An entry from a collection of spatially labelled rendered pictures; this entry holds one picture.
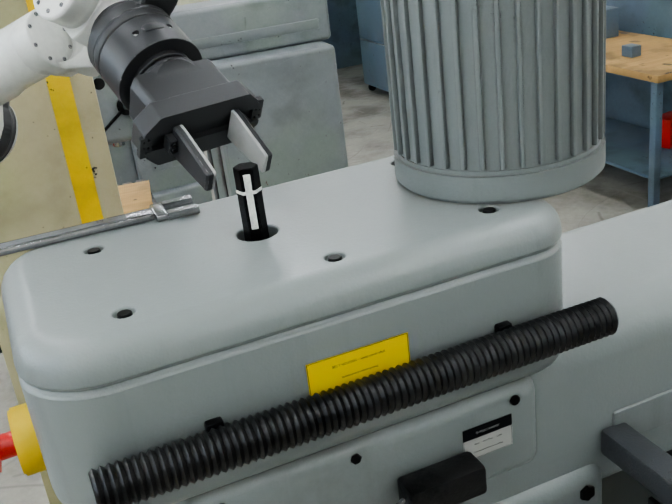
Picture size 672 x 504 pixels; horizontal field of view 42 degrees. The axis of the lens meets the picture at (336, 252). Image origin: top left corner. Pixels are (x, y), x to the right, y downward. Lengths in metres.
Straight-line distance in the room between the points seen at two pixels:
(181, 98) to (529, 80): 0.30
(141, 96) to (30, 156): 1.70
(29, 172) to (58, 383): 1.87
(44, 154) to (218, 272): 1.81
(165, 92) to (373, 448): 0.36
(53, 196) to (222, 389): 1.89
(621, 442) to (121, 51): 0.60
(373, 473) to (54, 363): 0.29
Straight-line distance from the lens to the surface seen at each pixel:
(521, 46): 0.74
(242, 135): 0.80
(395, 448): 0.78
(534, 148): 0.77
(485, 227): 0.73
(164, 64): 0.82
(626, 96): 6.96
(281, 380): 0.68
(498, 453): 0.84
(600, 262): 0.97
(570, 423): 0.89
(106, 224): 0.84
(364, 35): 9.17
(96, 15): 0.89
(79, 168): 2.51
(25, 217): 2.53
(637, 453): 0.90
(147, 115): 0.78
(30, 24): 0.97
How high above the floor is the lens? 2.17
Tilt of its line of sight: 24 degrees down
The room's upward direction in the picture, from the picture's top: 7 degrees counter-clockwise
